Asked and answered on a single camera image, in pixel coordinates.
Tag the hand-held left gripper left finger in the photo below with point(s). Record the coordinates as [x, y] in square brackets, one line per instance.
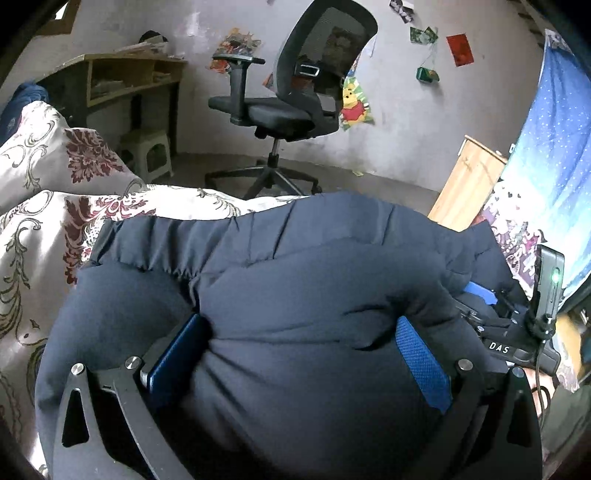
[175, 357]

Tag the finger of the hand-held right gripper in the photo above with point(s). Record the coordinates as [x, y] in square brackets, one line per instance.
[478, 291]

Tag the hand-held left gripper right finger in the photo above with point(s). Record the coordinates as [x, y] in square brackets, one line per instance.
[422, 364]

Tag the navy puffer jacket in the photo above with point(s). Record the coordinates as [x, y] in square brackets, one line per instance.
[300, 300]

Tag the person's right hand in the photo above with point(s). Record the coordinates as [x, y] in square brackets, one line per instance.
[545, 392]

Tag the wooden board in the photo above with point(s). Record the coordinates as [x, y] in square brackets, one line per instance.
[466, 184]

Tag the printed blue curtain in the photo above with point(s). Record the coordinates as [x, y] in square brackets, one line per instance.
[545, 161]

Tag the grey plastic stool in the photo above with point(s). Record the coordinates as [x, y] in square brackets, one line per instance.
[147, 138]

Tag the small green box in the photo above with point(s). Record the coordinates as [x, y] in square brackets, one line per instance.
[428, 76]

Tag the floral printed bed blanket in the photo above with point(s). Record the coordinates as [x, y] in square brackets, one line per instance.
[37, 184]

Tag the black mesh office chair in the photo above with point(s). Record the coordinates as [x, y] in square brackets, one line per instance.
[277, 113]

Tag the blue pillow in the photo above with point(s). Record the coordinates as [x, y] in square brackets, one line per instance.
[23, 97]

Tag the wooden desk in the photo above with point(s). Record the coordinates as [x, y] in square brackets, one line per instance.
[124, 60]

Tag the stack of papers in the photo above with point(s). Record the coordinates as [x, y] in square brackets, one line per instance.
[138, 48]

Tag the dark bag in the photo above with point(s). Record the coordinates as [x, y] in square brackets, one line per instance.
[152, 38]

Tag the cartoon bear wall sticker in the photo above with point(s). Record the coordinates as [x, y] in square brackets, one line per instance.
[355, 106]

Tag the red wall card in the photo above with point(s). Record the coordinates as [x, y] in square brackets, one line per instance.
[460, 50]

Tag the green wall photo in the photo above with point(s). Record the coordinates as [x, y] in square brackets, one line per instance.
[424, 35]

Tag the small wall photo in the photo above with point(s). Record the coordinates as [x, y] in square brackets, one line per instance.
[401, 10]

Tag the comic wall poster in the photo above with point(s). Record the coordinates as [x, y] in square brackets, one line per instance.
[235, 44]

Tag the window with brown frame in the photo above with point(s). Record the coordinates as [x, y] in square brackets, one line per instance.
[69, 18]

